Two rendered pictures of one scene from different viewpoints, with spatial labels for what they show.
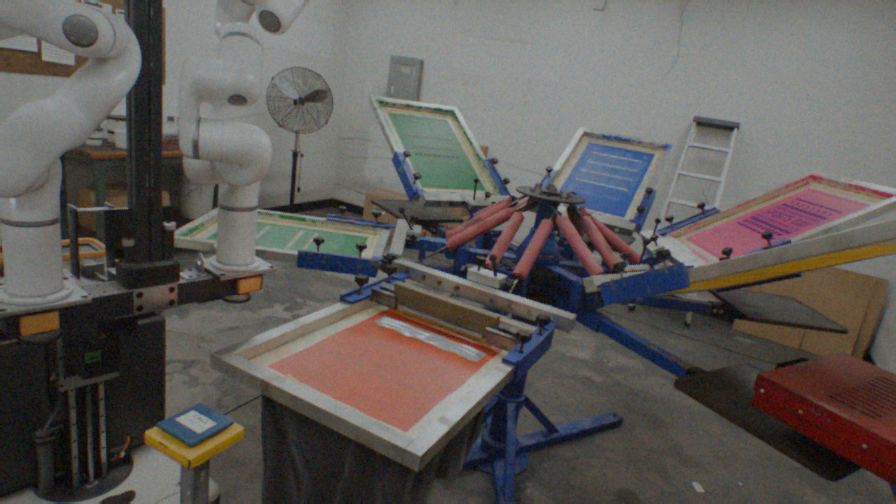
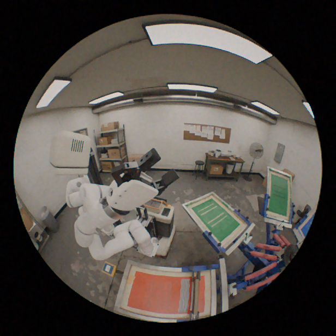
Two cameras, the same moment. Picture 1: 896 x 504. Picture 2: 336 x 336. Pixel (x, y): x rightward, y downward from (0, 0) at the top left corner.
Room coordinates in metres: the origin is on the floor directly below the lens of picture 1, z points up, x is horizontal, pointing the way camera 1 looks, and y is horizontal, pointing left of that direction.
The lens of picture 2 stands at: (1.46, 0.27, 2.01)
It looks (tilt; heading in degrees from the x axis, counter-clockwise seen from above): 27 degrees down; 70
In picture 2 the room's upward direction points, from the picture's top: straight up
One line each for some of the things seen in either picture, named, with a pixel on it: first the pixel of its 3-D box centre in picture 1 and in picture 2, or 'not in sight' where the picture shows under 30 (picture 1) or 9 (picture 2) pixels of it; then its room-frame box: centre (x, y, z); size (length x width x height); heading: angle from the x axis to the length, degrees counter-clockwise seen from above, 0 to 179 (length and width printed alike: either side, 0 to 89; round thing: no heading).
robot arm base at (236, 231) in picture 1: (233, 234); (147, 243); (1.40, 0.59, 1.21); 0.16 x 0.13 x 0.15; 53
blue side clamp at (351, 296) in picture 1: (374, 295); (198, 269); (1.73, 0.25, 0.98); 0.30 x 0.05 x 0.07; 155
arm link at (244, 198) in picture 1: (235, 175); (141, 235); (1.39, 0.58, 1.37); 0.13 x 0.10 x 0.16; 111
